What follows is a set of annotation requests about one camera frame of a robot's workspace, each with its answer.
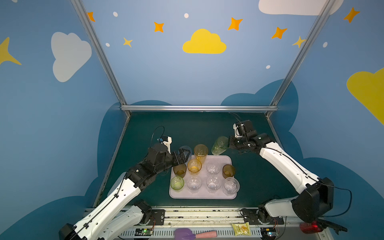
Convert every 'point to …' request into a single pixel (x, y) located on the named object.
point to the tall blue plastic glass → (186, 147)
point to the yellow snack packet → (241, 229)
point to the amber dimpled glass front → (228, 170)
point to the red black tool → (318, 225)
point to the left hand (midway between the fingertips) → (186, 154)
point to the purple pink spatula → (186, 234)
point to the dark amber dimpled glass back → (180, 170)
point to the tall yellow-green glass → (177, 183)
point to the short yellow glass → (194, 166)
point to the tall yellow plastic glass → (201, 151)
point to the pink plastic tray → (185, 193)
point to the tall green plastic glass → (220, 145)
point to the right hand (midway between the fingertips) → (229, 140)
